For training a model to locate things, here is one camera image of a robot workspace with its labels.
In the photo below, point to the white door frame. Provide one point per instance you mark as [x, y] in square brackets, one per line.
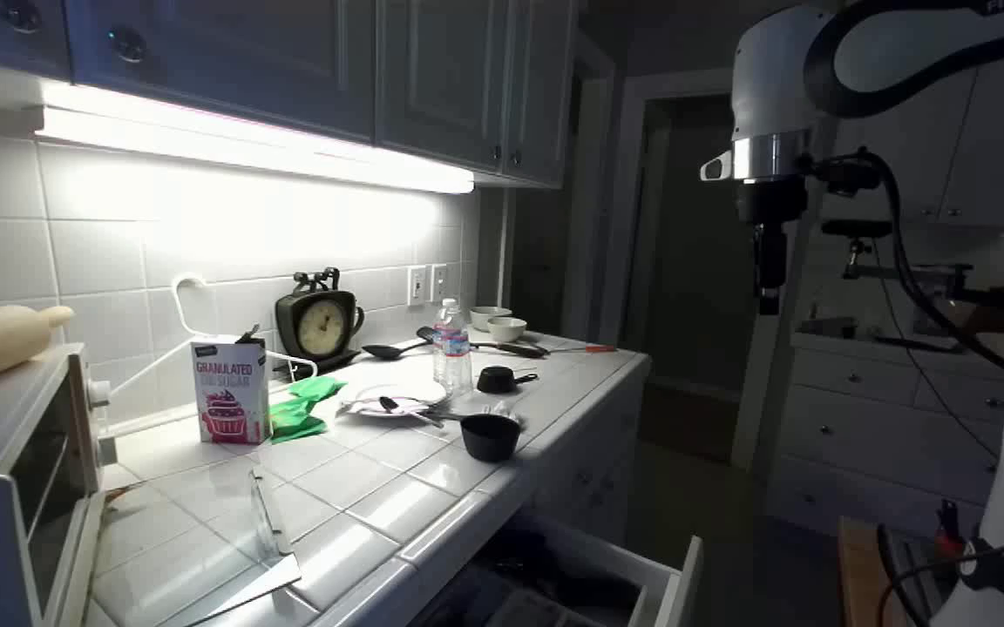
[628, 232]

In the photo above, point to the green cloth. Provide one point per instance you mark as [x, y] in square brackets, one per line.
[299, 412]

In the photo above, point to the white upper cabinets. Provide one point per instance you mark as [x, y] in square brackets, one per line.
[434, 71]

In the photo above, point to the white cabinets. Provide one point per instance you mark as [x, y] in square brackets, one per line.
[594, 466]
[434, 71]

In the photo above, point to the wooden robot cart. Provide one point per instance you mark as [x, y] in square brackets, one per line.
[856, 568]

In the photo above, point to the white plate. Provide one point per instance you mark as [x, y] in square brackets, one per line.
[408, 403]

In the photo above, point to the black ladle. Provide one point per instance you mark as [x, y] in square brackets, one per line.
[386, 348]

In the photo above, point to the clear plastic water bottle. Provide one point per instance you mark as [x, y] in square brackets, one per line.
[453, 348]

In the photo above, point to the under-cabinet light strip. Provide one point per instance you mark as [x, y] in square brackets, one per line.
[236, 139]

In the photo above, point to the white toaster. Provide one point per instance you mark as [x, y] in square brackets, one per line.
[322, 327]

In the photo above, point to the metal spoon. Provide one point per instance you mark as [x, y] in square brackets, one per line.
[390, 404]

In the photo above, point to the white drawer cabinet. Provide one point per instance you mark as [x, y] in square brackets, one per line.
[864, 428]

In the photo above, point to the open white drawer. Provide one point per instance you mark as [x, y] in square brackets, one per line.
[672, 580]

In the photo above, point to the metal turner blade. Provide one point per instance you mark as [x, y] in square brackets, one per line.
[269, 577]

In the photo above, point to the pink white carton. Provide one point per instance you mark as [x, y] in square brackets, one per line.
[228, 403]

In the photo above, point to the white ceramic bowl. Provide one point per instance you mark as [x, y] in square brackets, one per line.
[507, 331]
[486, 313]

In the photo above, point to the small black pot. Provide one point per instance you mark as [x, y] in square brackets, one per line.
[489, 440]

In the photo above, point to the grey cutlery organizer tray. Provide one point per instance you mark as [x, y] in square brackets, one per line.
[558, 598]

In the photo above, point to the metal tongs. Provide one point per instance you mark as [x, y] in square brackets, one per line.
[263, 508]

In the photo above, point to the white lower cabinets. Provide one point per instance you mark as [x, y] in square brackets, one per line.
[594, 466]

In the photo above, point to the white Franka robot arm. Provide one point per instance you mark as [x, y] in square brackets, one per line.
[767, 81]

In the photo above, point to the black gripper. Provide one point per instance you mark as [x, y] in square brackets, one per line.
[777, 204]

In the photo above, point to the white wall outlet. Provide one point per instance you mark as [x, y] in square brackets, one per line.
[436, 283]
[417, 286]

